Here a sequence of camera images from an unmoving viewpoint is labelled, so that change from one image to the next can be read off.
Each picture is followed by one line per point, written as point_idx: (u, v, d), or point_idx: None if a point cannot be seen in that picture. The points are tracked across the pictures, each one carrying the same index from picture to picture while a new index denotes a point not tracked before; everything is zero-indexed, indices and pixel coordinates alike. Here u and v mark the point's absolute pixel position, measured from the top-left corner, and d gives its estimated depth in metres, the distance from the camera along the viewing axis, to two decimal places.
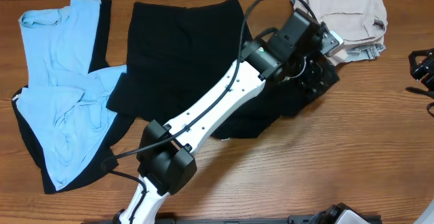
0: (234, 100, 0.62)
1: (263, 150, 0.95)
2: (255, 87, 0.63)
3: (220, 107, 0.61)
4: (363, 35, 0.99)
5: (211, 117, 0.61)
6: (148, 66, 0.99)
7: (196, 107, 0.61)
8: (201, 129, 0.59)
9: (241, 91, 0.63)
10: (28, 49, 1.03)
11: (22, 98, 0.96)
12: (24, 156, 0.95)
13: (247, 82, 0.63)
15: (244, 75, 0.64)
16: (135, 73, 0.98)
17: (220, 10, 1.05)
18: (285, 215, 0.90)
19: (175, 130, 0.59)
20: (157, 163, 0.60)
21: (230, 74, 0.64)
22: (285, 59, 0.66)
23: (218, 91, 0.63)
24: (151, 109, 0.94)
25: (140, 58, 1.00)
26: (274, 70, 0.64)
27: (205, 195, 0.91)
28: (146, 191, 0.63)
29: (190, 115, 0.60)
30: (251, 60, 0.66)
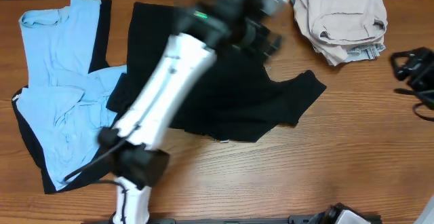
0: (181, 81, 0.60)
1: (262, 149, 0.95)
2: (201, 60, 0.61)
3: (169, 92, 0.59)
4: (363, 35, 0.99)
5: (161, 106, 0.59)
6: (148, 66, 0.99)
7: (142, 101, 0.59)
8: (153, 121, 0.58)
9: (188, 68, 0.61)
10: (28, 49, 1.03)
11: (22, 98, 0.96)
12: (24, 156, 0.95)
13: (191, 58, 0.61)
15: (188, 51, 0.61)
16: (135, 73, 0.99)
17: None
18: (285, 215, 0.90)
19: (125, 131, 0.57)
20: (123, 165, 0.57)
21: (171, 56, 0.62)
22: (231, 22, 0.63)
23: (163, 77, 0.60)
24: None
25: (141, 58, 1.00)
26: (221, 34, 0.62)
27: (205, 195, 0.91)
28: (126, 189, 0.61)
29: (137, 110, 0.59)
30: (196, 30, 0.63)
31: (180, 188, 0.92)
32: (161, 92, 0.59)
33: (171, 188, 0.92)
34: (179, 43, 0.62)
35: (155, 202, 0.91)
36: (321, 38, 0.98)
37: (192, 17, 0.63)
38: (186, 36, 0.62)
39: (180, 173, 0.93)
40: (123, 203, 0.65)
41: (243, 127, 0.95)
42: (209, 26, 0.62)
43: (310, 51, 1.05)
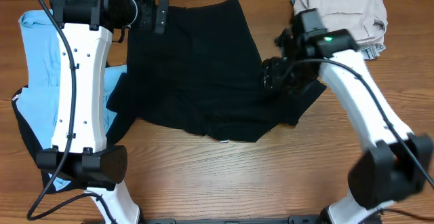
0: (87, 73, 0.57)
1: (262, 149, 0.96)
2: (97, 41, 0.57)
3: (84, 86, 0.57)
4: (363, 35, 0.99)
5: (82, 101, 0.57)
6: (148, 66, 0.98)
7: (63, 110, 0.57)
8: (83, 124, 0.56)
9: (88, 56, 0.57)
10: (28, 49, 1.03)
11: (22, 98, 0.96)
12: (25, 156, 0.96)
13: (86, 45, 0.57)
15: (81, 39, 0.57)
16: (135, 72, 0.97)
17: (220, 10, 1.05)
18: (285, 215, 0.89)
19: (64, 146, 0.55)
20: (81, 176, 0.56)
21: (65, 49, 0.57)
22: None
23: (68, 76, 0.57)
24: (154, 110, 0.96)
25: (140, 58, 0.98)
26: (100, 6, 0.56)
27: (205, 195, 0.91)
28: (100, 195, 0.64)
29: (63, 122, 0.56)
30: (72, 11, 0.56)
31: (180, 188, 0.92)
32: (73, 91, 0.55)
33: (170, 188, 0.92)
34: (66, 32, 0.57)
35: (155, 202, 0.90)
36: None
37: (63, 2, 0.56)
38: (68, 24, 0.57)
39: (180, 173, 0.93)
40: (106, 210, 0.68)
41: (242, 127, 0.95)
42: (77, 3, 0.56)
43: None
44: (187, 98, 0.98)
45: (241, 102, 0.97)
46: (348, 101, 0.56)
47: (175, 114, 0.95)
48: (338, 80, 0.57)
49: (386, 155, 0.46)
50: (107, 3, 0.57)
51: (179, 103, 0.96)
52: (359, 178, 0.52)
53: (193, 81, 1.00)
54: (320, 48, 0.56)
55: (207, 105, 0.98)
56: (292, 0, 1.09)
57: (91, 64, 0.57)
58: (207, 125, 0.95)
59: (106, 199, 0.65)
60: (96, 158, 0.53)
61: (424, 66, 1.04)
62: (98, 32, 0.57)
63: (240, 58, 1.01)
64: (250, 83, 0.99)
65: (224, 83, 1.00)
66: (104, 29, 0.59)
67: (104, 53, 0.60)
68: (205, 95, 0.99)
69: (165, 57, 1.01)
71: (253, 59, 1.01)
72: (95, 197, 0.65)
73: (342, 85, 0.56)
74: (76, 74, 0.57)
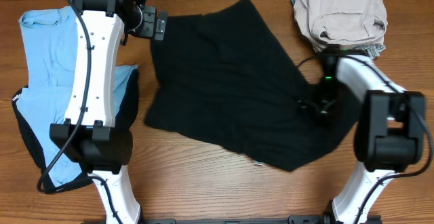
0: (102, 56, 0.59)
1: (304, 156, 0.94)
2: (111, 26, 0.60)
3: (97, 66, 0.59)
4: (363, 35, 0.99)
5: (96, 79, 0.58)
6: (180, 78, 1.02)
7: (78, 86, 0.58)
8: (95, 99, 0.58)
9: (103, 39, 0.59)
10: (28, 49, 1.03)
11: (22, 98, 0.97)
12: (25, 156, 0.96)
13: (101, 28, 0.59)
15: (96, 22, 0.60)
16: (169, 84, 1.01)
17: (239, 15, 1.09)
18: (285, 215, 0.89)
19: (75, 119, 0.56)
20: (89, 155, 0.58)
21: (82, 33, 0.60)
22: None
23: (85, 58, 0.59)
24: (189, 120, 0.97)
25: (171, 71, 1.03)
26: None
27: (207, 195, 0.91)
28: (105, 180, 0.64)
29: (76, 97, 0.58)
30: (89, 2, 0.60)
31: (180, 189, 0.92)
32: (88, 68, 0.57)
33: (170, 188, 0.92)
34: (85, 17, 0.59)
35: (154, 202, 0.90)
36: (321, 38, 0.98)
37: None
38: (85, 11, 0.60)
39: (180, 173, 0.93)
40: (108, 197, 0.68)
41: (279, 145, 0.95)
42: None
43: (309, 51, 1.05)
44: (222, 114, 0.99)
45: (277, 118, 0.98)
46: (359, 78, 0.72)
47: (211, 123, 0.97)
48: (350, 68, 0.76)
49: (382, 100, 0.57)
50: None
51: (213, 119, 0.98)
52: (361, 134, 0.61)
53: (226, 97, 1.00)
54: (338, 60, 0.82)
55: (245, 119, 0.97)
56: (292, 0, 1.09)
57: (106, 47, 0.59)
58: (245, 142, 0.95)
59: (111, 184, 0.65)
60: (106, 130, 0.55)
61: (424, 66, 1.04)
62: (112, 19, 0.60)
63: (272, 75, 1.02)
64: (285, 100, 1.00)
65: (257, 98, 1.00)
66: (118, 24, 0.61)
67: (117, 38, 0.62)
68: (239, 110, 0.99)
69: (196, 73, 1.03)
71: (289, 77, 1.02)
72: (99, 182, 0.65)
73: (352, 71, 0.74)
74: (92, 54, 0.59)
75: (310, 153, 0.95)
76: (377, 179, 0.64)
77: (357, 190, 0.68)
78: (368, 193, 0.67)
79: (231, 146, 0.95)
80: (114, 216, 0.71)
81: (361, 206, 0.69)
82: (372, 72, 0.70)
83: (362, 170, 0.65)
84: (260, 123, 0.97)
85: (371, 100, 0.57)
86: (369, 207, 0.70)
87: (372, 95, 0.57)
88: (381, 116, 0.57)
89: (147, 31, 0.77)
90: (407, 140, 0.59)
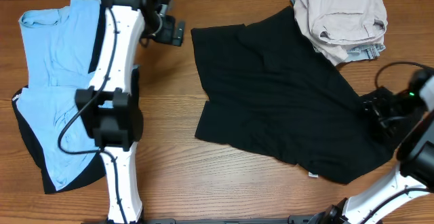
0: (125, 39, 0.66)
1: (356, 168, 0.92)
2: (135, 17, 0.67)
3: (121, 47, 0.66)
4: (363, 35, 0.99)
5: (119, 57, 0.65)
6: (224, 89, 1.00)
7: (103, 60, 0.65)
8: (118, 72, 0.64)
9: (128, 26, 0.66)
10: (28, 49, 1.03)
11: (22, 98, 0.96)
12: (25, 156, 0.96)
13: (126, 18, 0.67)
15: (122, 13, 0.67)
16: (214, 96, 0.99)
17: (279, 23, 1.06)
18: (285, 215, 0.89)
19: (98, 86, 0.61)
20: (106, 123, 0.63)
21: (110, 21, 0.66)
22: None
23: (110, 41, 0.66)
24: (237, 132, 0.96)
25: (215, 82, 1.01)
26: (140, 3, 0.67)
27: (209, 195, 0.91)
28: (114, 158, 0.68)
29: (101, 69, 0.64)
30: (118, 1, 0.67)
31: (180, 188, 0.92)
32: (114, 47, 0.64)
33: (170, 188, 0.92)
34: (114, 10, 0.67)
35: (154, 202, 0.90)
36: (321, 38, 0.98)
37: None
38: (114, 7, 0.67)
39: (180, 173, 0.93)
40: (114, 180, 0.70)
41: (333, 155, 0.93)
42: None
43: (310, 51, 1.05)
44: (272, 124, 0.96)
45: (327, 129, 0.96)
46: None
47: (260, 135, 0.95)
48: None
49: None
50: (146, 1, 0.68)
51: (264, 129, 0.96)
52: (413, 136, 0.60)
53: (274, 106, 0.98)
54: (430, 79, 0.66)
55: (297, 131, 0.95)
56: (292, 0, 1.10)
57: (129, 33, 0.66)
58: (299, 153, 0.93)
59: (120, 163, 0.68)
60: (125, 95, 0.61)
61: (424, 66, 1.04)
62: (137, 13, 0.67)
63: (321, 84, 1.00)
64: (333, 109, 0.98)
65: (305, 108, 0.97)
66: (139, 21, 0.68)
67: (140, 29, 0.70)
68: (287, 120, 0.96)
69: (242, 83, 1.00)
71: (335, 85, 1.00)
72: (109, 160, 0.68)
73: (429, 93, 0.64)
74: (117, 39, 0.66)
75: (366, 163, 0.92)
76: (403, 188, 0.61)
77: (379, 191, 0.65)
78: (388, 199, 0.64)
79: (285, 158, 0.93)
80: (119, 205, 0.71)
81: (373, 209, 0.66)
82: None
83: (395, 171, 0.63)
84: (310, 135, 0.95)
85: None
86: (381, 216, 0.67)
87: None
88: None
89: (165, 36, 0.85)
90: None
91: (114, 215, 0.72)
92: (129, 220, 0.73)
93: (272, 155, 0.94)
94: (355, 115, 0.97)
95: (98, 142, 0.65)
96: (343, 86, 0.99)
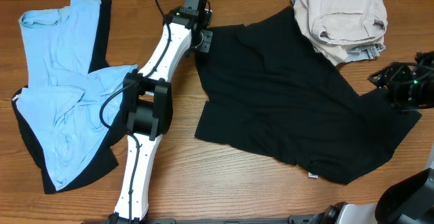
0: (173, 47, 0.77)
1: (356, 169, 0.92)
2: (186, 34, 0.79)
3: (171, 52, 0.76)
4: (362, 35, 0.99)
5: (166, 58, 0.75)
6: (223, 90, 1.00)
7: (154, 57, 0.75)
8: (164, 68, 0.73)
9: (179, 39, 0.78)
10: (28, 49, 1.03)
11: (22, 98, 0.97)
12: (24, 156, 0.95)
13: (180, 32, 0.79)
15: (177, 28, 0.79)
16: (215, 97, 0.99)
17: (279, 23, 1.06)
18: (285, 215, 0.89)
19: (146, 72, 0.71)
20: (142, 109, 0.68)
21: (166, 32, 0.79)
22: (192, 15, 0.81)
23: (163, 45, 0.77)
24: (237, 132, 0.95)
25: (215, 83, 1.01)
26: (191, 25, 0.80)
27: (209, 195, 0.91)
28: (139, 144, 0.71)
29: (150, 64, 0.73)
30: (175, 20, 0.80)
31: (180, 188, 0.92)
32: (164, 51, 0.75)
33: (170, 189, 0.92)
34: (171, 26, 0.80)
35: (155, 202, 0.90)
36: (321, 38, 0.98)
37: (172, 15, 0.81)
38: (172, 23, 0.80)
39: (180, 173, 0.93)
40: (133, 170, 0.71)
41: (332, 156, 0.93)
42: (180, 16, 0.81)
43: None
44: (272, 125, 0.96)
45: (326, 129, 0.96)
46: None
47: (260, 136, 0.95)
48: None
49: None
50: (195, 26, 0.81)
51: (264, 130, 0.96)
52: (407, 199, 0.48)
53: (275, 107, 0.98)
54: None
55: (296, 132, 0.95)
56: (292, 0, 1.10)
57: (180, 43, 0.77)
58: (298, 153, 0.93)
59: (142, 152, 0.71)
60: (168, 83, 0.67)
61: None
62: (188, 32, 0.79)
63: (321, 84, 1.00)
64: (333, 109, 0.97)
65: (306, 108, 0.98)
66: (188, 38, 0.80)
67: (186, 43, 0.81)
68: (287, 121, 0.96)
69: (242, 83, 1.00)
71: (336, 85, 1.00)
72: (133, 146, 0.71)
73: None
74: (169, 45, 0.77)
75: (366, 164, 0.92)
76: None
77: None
78: None
79: (285, 159, 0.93)
80: (129, 196, 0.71)
81: None
82: None
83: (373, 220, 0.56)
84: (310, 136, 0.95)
85: (424, 184, 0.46)
86: None
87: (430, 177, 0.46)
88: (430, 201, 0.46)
89: (204, 48, 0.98)
90: None
91: (121, 208, 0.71)
92: (134, 217, 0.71)
93: (272, 155, 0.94)
94: (355, 116, 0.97)
95: (129, 125, 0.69)
96: (344, 87, 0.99)
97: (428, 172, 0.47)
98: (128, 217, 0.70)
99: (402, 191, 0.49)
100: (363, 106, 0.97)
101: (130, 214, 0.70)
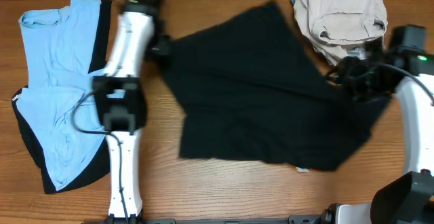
0: (135, 37, 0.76)
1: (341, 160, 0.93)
2: (145, 22, 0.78)
3: (133, 43, 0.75)
4: (362, 35, 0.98)
5: (130, 51, 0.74)
6: (198, 93, 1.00)
7: (116, 53, 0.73)
8: (130, 62, 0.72)
9: (139, 28, 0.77)
10: (28, 49, 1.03)
11: (22, 98, 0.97)
12: (24, 156, 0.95)
13: (137, 22, 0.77)
15: (135, 18, 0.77)
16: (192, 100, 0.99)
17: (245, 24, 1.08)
18: (285, 215, 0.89)
19: (112, 72, 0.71)
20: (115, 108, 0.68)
21: (122, 24, 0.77)
22: (150, 4, 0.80)
23: (123, 38, 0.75)
24: (218, 136, 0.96)
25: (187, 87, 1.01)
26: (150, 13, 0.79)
27: (208, 195, 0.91)
28: (120, 142, 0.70)
29: (113, 61, 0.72)
30: (132, 8, 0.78)
31: (180, 188, 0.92)
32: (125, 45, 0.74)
33: (170, 189, 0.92)
34: (129, 16, 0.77)
35: (154, 203, 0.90)
36: (321, 38, 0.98)
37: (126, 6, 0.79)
38: (129, 13, 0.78)
39: (180, 173, 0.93)
40: (119, 168, 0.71)
41: (317, 147, 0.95)
42: (137, 5, 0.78)
43: (310, 51, 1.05)
44: (253, 129, 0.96)
45: (308, 125, 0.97)
46: (413, 119, 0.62)
47: (243, 138, 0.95)
48: (411, 100, 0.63)
49: (428, 187, 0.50)
50: (154, 11, 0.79)
51: (243, 132, 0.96)
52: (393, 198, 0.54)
53: (258, 110, 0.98)
54: (411, 63, 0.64)
55: (279, 131, 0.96)
56: None
57: (140, 33, 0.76)
58: (284, 152, 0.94)
59: (125, 148, 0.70)
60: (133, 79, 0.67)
61: None
62: (146, 20, 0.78)
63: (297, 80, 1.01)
64: (310, 105, 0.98)
65: (286, 108, 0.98)
66: (148, 26, 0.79)
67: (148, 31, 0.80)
68: (268, 122, 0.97)
69: (220, 87, 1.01)
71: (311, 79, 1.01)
72: (114, 145, 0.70)
73: (413, 105, 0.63)
74: (129, 36, 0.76)
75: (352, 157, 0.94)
76: None
77: None
78: None
79: (271, 159, 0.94)
80: (120, 195, 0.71)
81: None
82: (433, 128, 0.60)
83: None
84: (291, 134, 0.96)
85: (411, 189, 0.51)
86: None
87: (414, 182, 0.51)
88: (420, 202, 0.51)
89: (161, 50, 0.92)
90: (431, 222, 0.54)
91: (115, 208, 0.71)
92: (130, 214, 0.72)
93: (258, 157, 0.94)
94: (333, 108, 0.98)
95: (106, 125, 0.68)
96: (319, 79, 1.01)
97: (411, 176, 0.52)
98: (124, 216, 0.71)
99: (392, 193, 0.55)
100: (343, 94, 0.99)
101: (126, 212, 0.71)
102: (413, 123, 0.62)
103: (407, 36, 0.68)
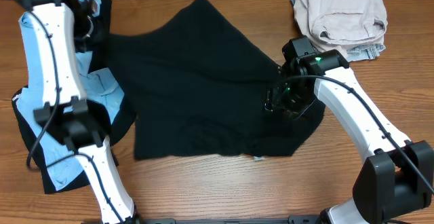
0: (62, 39, 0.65)
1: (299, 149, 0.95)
2: (63, 14, 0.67)
3: (60, 47, 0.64)
4: (362, 35, 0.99)
5: (62, 60, 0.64)
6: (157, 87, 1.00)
7: (47, 70, 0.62)
8: (66, 79, 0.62)
9: (58, 26, 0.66)
10: (27, 48, 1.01)
11: (22, 98, 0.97)
12: (24, 155, 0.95)
13: (54, 19, 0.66)
15: (47, 15, 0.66)
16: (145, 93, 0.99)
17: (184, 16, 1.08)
18: (285, 214, 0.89)
19: (53, 100, 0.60)
20: (73, 131, 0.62)
21: (39, 27, 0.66)
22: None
23: (45, 45, 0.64)
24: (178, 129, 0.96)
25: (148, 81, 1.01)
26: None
27: (207, 195, 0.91)
28: (90, 157, 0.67)
29: (49, 81, 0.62)
30: None
31: (180, 188, 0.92)
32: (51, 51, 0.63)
33: (170, 188, 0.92)
34: (36, 13, 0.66)
35: (154, 203, 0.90)
36: (321, 38, 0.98)
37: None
38: (36, 8, 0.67)
39: (180, 173, 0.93)
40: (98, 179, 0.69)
41: (272, 134, 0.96)
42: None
43: None
44: (209, 124, 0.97)
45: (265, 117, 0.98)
46: (344, 115, 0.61)
47: (201, 131, 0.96)
48: (332, 96, 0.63)
49: (386, 164, 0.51)
50: None
51: (201, 125, 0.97)
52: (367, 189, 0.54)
53: (207, 107, 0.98)
54: (310, 67, 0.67)
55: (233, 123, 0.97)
56: None
57: (63, 32, 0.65)
58: (238, 143, 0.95)
59: (97, 161, 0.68)
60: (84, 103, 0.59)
61: (424, 66, 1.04)
62: (62, 8, 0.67)
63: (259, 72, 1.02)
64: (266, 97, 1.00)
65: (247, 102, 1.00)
66: (68, 14, 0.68)
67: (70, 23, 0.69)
68: (222, 115, 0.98)
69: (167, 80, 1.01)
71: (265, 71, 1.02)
72: (86, 161, 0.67)
73: (336, 98, 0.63)
74: (53, 40, 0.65)
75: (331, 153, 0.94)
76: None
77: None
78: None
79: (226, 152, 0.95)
80: (108, 204, 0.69)
81: None
82: (363, 107, 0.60)
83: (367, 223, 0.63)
84: (246, 125, 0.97)
85: (376, 174, 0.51)
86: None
87: (375, 165, 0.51)
88: (389, 180, 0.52)
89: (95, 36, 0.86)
90: (416, 194, 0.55)
91: (108, 218, 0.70)
92: (125, 218, 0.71)
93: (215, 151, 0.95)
94: None
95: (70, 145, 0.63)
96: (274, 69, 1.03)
97: (370, 161, 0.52)
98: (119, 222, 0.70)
99: (365, 185, 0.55)
100: None
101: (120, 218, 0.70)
102: (345, 115, 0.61)
103: (296, 48, 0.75)
